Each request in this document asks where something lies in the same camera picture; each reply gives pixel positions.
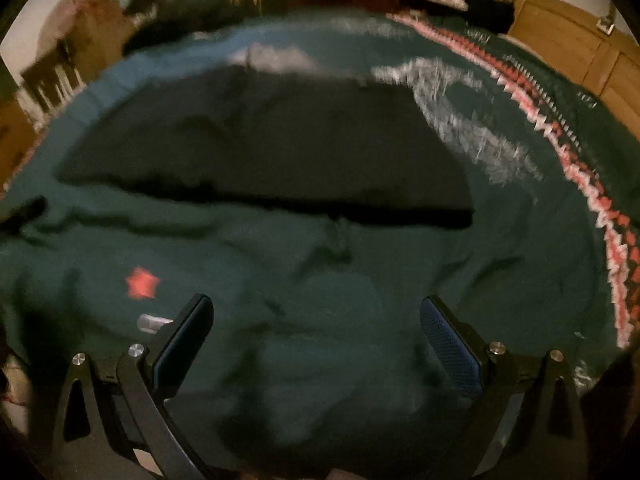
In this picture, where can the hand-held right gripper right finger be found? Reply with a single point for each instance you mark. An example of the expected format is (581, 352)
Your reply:
(450, 347)

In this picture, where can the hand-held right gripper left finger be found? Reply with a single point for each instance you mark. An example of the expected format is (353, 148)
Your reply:
(182, 345)

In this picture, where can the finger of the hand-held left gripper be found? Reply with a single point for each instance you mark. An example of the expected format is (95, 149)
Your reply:
(22, 215)

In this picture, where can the black and grey work jacket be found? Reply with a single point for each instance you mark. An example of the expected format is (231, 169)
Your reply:
(270, 145)

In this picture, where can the heap of black clothes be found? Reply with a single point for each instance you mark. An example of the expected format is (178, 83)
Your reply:
(180, 25)

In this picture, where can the green printed blanket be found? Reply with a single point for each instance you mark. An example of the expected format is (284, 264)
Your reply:
(350, 310)

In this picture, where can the stack of cardboard boxes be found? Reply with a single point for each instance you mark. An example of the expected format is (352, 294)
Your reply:
(97, 30)

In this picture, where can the wooden headboard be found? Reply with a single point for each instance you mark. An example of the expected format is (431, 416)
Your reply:
(575, 55)

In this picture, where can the curved metal pole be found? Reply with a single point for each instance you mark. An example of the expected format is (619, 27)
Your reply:
(606, 22)

